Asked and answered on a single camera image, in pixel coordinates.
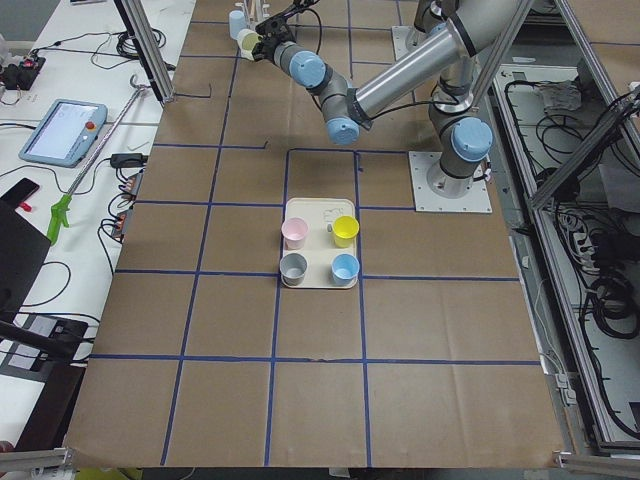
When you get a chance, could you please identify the white wire cup rack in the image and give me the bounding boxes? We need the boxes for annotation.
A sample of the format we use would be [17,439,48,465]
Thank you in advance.
[228,0,271,61]

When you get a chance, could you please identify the light blue plastic cup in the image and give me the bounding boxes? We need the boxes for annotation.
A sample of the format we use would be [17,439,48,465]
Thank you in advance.
[228,10,247,40]

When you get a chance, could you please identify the grey plastic cup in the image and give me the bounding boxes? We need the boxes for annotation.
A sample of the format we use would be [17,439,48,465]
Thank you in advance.
[279,252,308,286]

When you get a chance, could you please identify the aluminium frame post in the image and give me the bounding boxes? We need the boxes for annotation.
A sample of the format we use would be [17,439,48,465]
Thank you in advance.
[114,0,175,105]

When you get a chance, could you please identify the white plastic cup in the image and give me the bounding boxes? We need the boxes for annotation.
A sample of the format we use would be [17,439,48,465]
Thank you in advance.
[236,28,261,58]

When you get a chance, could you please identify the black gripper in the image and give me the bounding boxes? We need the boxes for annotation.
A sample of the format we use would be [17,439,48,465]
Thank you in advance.
[253,17,295,62]

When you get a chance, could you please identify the teach pendant tablet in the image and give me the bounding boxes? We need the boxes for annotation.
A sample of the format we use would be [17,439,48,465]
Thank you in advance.
[18,99,108,168]

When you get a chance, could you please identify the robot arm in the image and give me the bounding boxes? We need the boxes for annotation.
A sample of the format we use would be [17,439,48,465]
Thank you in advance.
[252,1,530,199]
[413,0,446,37]

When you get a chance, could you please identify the yellow plastic cup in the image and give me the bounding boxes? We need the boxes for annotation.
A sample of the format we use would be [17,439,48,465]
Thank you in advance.
[332,215,360,248]

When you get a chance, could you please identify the black power adapter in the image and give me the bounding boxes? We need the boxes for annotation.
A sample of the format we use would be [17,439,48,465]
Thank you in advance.
[109,153,148,169]

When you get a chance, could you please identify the black smartphone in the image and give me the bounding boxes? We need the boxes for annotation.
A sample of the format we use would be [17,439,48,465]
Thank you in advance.
[1,178,40,208]

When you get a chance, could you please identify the green handled reacher grabber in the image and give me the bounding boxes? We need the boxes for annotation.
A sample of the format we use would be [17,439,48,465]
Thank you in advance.
[46,77,151,245]

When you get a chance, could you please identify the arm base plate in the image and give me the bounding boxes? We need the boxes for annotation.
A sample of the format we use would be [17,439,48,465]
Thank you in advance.
[391,25,442,61]
[408,151,492,214]

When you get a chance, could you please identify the cream plastic tray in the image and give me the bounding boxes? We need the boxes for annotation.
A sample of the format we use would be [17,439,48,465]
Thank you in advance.
[281,198,358,289]

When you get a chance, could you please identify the pink plastic cup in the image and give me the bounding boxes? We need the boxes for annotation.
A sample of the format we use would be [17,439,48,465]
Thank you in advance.
[281,217,309,250]

